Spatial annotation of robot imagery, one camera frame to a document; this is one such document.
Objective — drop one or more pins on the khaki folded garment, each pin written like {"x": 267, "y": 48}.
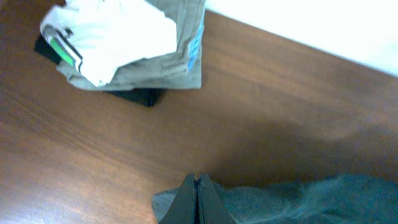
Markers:
{"x": 180, "y": 70}

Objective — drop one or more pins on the dark green t-shirt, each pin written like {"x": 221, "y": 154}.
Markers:
{"x": 342, "y": 199}

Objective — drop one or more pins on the black folded garment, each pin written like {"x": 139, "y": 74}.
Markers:
{"x": 147, "y": 97}

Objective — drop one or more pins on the white folded shirt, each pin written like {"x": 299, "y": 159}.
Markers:
{"x": 97, "y": 37}

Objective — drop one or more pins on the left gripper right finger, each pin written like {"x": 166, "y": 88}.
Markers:
{"x": 210, "y": 207}

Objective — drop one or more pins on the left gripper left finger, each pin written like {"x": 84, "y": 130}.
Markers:
{"x": 183, "y": 207}

